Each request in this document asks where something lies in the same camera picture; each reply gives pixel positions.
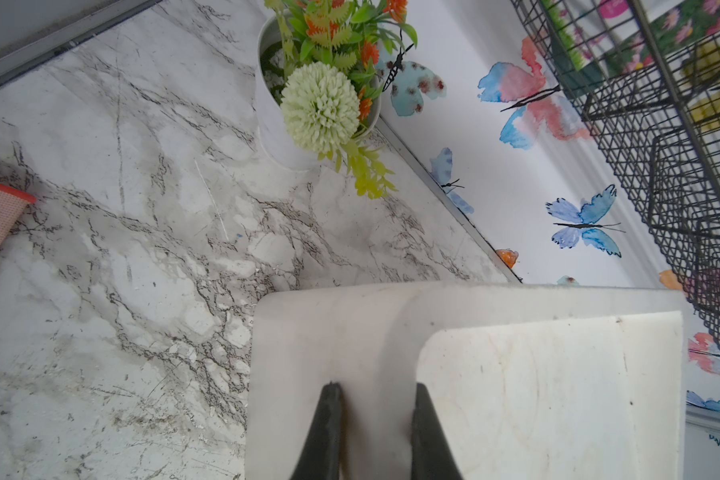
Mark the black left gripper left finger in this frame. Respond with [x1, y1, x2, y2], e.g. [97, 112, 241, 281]
[291, 382, 344, 480]

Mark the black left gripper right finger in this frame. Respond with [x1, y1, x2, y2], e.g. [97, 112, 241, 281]
[411, 383, 463, 480]

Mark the white drawer cabinet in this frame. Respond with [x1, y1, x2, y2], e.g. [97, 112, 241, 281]
[244, 282, 690, 479]

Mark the white flower pot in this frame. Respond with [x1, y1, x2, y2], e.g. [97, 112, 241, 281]
[254, 14, 378, 171]

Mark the artificial green flower plant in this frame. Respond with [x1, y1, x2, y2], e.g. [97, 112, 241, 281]
[260, 1, 418, 199]

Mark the flower seed packet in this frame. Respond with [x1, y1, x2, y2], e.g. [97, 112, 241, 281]
[541, 0, 720, 100]

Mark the black wire wall basket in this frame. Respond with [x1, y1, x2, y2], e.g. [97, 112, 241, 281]
[514, 1, 720, 351]

